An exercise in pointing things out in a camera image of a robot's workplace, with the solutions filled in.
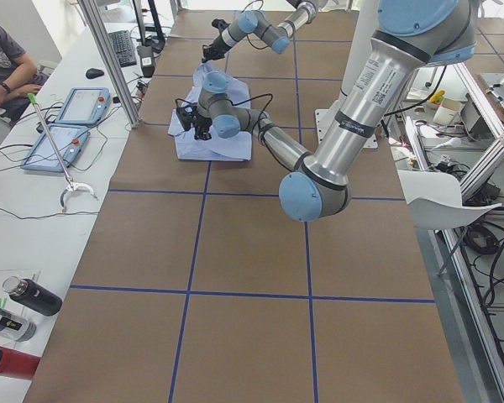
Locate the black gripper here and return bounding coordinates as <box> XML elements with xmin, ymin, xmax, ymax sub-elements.
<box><xmin>202</xmin><ymin>36</ymin><xmax>228</xmax><ymax>63</ymax></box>
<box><xmin>193</xmin><ymin>112</ymin><xmax>213</xmax><ymax>140</ymax></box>

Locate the light blue striped shirt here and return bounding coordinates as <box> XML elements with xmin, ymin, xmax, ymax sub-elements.
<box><xmin>168</xmin><ymin>62</ymin><xmax>252</xmax><ymax>161</ymax></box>

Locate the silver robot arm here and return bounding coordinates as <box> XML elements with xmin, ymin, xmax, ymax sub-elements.
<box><xmin>182</xmin><ymin>1</ymin><xmax>479</xmax><ymax>222</ymax></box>
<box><xmin>202</xmin><ymin>0</ymin><xmax>326</xmax><ymax>63</ymax></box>

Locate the black power adapter box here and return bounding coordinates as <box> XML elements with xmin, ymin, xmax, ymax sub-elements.
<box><xmin>136</xmin><ymin>45</ymin><xmax>155</xmax><ymax>78</ymax></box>

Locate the black keyboard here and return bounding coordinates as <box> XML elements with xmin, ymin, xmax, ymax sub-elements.
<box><xmin>108</xmin><ymin>30</ymin><xmax>137</xmax><ymax>67</ymax></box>

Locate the black computer mouse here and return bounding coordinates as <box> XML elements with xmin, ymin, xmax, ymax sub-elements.
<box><xmin>85</xmin><ymin>68</ymin><xmax>104</xmax><ymax>80</ymax></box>

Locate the upper blue teach pendant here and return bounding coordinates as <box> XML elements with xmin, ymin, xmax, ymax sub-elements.
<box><xmin>55</xmin><ymin>87</ymin><xmax>112</xmax><ymax>127</ymax></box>

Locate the blue teach pendant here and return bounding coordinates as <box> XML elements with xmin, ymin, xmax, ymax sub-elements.
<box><xmin>55</xmin><ymin>87</ymin><xmax>112</xmax><ymax>127</ymax></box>
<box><xmin>19</xmin><ymin>123</ymin><xmax>92</xmax><ymax>174</ymax></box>

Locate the lower blue teach pendant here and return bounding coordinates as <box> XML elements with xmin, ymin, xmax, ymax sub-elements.
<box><xmin>19</xmin><ymin>123</ymin><xmax>92</xmax><ymax>174</ymax></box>

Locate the reacher grabber stick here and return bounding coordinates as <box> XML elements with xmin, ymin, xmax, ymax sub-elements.
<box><xmin>28</xmin><ymin>92</ymin><xmax>98</xmax><ymax>213</ymax></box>

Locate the seated person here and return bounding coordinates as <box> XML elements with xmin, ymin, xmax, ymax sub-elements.
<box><xmin>0</xmin><ymin>25</ymin><xmax>49</xmax><ymax>125</ymax></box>

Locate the black water bottle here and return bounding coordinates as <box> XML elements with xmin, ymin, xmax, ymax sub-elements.
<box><xmin>3</xmin><ymin>276</ymin><xmax>62</xmax><ymax>317</ymax></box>

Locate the white plastic chair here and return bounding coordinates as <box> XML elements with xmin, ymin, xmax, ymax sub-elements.
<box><xmin>397</xmin><ymin>170</ymin><xmax>502</xmax><ymax>230</ymax></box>

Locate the grey black bottle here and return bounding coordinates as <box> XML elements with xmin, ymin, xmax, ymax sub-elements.
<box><xmin>0</xmin><ymin>308</ymin><xmax>37</xmax><ymax>343</ymax></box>

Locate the red cylinder bottle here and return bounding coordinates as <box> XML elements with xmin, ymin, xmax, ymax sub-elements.
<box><xmin>0</xmin><ymin>346</ymin><xmax>40</xmax><ymax>380</ymax></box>

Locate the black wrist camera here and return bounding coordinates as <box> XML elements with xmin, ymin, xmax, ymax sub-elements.
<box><xmin>176</xmin><ymin>104</ymin><xmax>197</xmax><ymax>131</ymax></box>
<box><xmin>211</xmin><ymin>18</ymin><xmax>229</xmax><ymax>32</ymax></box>

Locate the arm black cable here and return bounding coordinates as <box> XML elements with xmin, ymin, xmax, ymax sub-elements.
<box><xmin>175</xmin><ymin>93</ymin><xmax>275</xmax><ymax>127</ymax></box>

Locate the aluminium frame post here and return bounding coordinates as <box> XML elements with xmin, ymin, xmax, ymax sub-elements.
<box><xmin>78</xmin><ymin>0</ymin><xmax>140</xmax><ymax>128</ymax></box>

